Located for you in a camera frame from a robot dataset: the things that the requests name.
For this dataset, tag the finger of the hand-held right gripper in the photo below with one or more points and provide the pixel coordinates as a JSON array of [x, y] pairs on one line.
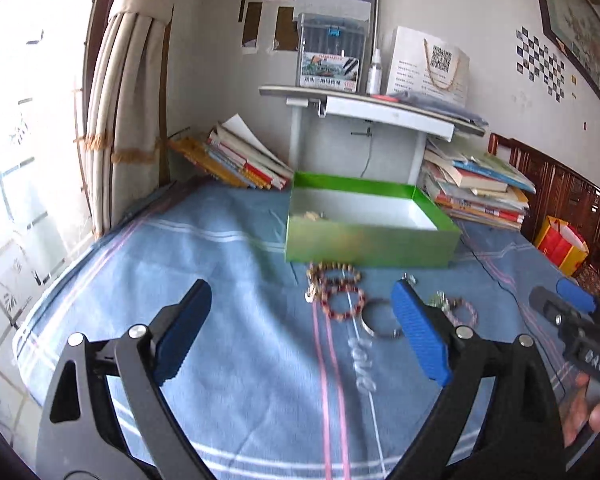
[[547, 302], [575, 294]]

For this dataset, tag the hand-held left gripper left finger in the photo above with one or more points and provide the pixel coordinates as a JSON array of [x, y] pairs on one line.
[[185, 332]]

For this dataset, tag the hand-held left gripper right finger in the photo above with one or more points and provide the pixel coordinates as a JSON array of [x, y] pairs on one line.
[[420, 335]]

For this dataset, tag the silver bangle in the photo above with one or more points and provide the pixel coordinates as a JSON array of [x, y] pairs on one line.
[[366, 326]]

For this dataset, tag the small silver trinket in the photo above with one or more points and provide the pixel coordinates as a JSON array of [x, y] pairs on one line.
[[408, 277]]

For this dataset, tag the green cardboard box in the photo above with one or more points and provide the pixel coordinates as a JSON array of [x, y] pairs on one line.
[[370, 245]]

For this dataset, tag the person's right hand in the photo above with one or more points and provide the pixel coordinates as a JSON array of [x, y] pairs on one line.
[[576, 415]]

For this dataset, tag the yellow red shopping bag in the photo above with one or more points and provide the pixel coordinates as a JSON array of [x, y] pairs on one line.
[[557, 247]]

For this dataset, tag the blue striped bed sheet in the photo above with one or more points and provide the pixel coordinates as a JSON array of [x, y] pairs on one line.
[[205, 260]]

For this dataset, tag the carved wooden headboard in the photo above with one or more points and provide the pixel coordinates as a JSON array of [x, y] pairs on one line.
[[555, 180]]

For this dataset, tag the flat stack of books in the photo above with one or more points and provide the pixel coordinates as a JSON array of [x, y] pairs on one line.
[[475, 195]]

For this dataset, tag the pale beaded trinket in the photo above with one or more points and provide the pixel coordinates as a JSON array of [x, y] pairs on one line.
[[312, 216]]

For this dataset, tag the leaning pile of books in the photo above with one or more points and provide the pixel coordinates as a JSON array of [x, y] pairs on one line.
[[235, 160]]

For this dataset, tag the dark grey pouch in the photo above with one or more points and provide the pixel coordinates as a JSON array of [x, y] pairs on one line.
[[440, 107]]

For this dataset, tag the small white grey desk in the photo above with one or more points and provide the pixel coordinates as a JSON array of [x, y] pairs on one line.
[[380, 110]]

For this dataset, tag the frosted patterned window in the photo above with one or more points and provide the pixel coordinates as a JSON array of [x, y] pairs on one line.
[[25, 160]]

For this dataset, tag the small red object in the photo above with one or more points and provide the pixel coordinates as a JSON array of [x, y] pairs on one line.
[[382, 96]]

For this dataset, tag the beige curtain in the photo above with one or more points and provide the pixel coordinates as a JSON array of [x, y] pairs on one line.
[[130, 85]]

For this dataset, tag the white spray bottle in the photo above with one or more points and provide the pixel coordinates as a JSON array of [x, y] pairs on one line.
[[375, 77]]

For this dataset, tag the white paper bag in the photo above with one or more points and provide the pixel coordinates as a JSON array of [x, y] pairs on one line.
[[410, 70]]

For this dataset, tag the clear marker pen case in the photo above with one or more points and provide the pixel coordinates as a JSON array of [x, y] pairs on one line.
[[332, 45]]

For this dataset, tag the metal pole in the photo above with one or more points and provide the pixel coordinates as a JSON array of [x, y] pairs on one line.
[[377, 0]]

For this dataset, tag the checkered wall stickers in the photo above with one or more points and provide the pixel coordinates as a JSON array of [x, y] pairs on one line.
[[540, 62]]

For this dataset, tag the framed wall picture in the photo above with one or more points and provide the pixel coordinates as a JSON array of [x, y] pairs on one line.
[[580, 15]]

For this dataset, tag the brown wall sticker patches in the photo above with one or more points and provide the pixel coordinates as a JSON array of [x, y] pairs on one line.
[[252, 20]]

